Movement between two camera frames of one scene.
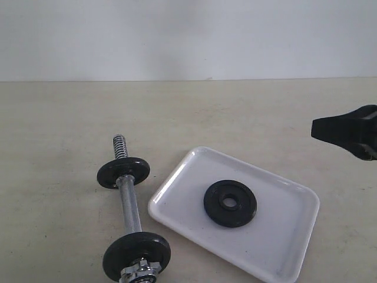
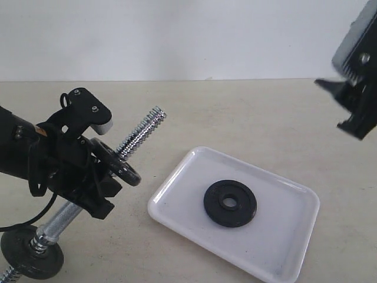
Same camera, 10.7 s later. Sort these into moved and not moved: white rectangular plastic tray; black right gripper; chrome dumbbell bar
Moved: black right gripper; chrome dumbbell bar
Not moved: white rectangular plastic tray
